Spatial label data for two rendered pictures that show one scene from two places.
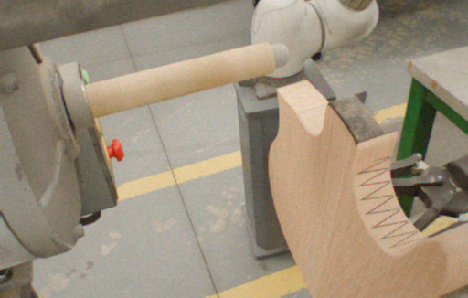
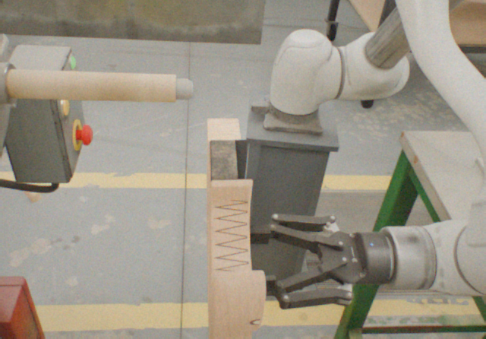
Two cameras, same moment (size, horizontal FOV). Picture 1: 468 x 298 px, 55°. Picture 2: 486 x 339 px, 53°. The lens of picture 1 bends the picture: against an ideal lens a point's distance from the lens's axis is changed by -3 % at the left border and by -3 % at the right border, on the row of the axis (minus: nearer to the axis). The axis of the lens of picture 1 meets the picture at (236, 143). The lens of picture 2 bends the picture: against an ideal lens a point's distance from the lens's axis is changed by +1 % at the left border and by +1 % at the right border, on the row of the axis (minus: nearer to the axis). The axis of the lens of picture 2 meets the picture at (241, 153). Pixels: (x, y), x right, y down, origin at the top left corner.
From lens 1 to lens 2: 21 cm
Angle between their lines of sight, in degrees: 7
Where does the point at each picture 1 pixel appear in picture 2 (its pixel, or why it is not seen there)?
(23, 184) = not seen: outside the picture
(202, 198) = (203, 209)
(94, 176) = (52, 151)
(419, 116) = (399, 188)
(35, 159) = not seen: outside the picture
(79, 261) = (67, 233)
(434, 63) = (427, 140)
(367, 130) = (225, 172)
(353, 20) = (373, 77)
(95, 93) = (14, 78)
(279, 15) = (300, 53)
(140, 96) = (52, 90)
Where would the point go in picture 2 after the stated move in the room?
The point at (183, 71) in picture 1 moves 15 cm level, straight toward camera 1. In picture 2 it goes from (93, 80) to (34, 168)
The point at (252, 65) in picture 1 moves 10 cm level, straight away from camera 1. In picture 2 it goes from (154, 91) to (185, 52)
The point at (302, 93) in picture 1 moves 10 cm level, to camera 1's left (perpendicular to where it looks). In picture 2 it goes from (225, 128) to (156, 115)
